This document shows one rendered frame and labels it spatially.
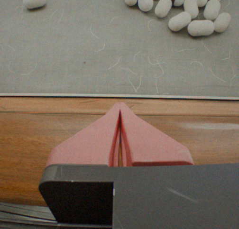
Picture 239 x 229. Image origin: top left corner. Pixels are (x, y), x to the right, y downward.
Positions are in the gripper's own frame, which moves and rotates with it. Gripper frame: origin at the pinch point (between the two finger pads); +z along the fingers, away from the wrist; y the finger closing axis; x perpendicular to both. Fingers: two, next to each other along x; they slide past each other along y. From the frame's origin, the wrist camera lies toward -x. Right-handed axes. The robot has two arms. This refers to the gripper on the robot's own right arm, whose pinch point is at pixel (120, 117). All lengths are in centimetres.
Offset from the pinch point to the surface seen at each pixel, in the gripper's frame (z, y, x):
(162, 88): 9.1, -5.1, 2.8
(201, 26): 13.7, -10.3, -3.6
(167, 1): 16.8, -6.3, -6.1
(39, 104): 6.6, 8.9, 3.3
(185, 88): 9.1, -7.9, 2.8
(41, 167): 0.7, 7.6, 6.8
